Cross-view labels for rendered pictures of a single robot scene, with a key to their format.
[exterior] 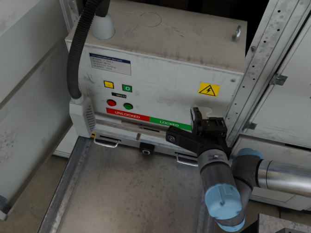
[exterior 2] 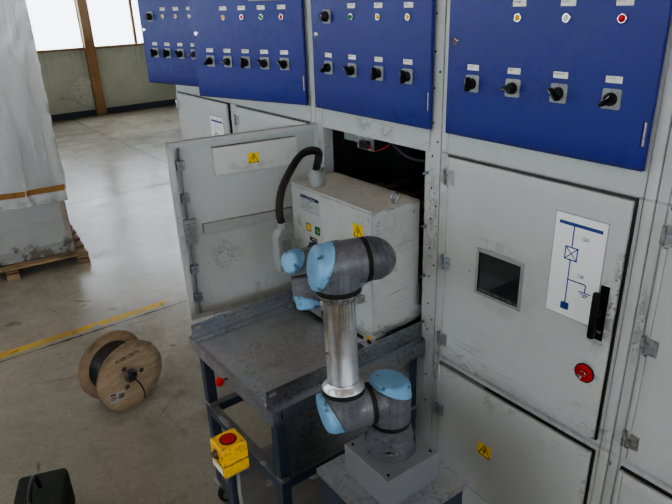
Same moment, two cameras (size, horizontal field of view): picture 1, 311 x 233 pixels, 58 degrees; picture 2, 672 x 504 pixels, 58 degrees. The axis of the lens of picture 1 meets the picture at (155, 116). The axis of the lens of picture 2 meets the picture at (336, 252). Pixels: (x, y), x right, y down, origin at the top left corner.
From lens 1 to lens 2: 172 cm
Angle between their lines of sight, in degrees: 46
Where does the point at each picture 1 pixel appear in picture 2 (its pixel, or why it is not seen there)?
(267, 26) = (428, 202)
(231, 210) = (290, 260)
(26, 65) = (269, 204)
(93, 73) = (301, 214)
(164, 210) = (301, 361)
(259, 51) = (429, 229)
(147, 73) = (327, 213)
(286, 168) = not seen: hidden behind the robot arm
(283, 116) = (464, 323)
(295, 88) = (459, 275)
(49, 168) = not seen: hidden behind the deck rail
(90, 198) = (256, 332)
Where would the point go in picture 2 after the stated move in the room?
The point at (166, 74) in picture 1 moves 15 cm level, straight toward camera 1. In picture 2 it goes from (335, 214) to (304, 225)
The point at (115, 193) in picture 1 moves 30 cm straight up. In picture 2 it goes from (276, 337) to (270, 267)
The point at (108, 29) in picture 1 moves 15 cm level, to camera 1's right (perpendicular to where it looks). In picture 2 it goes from (315, 179) to (344, 186)
